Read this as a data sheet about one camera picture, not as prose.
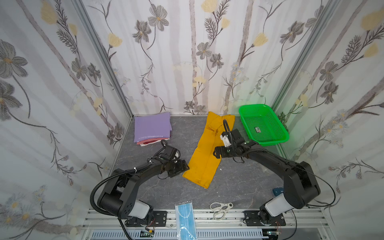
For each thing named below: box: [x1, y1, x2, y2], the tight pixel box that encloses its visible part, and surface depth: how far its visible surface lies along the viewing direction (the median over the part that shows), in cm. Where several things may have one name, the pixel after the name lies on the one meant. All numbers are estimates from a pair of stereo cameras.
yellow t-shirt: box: [182, 111, 236, 189], surface depth 97 cm
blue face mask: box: [174, 201, 198, 240], surface depth 75 cm
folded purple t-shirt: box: [134, 112, 173, 143], surface depth 110 cm
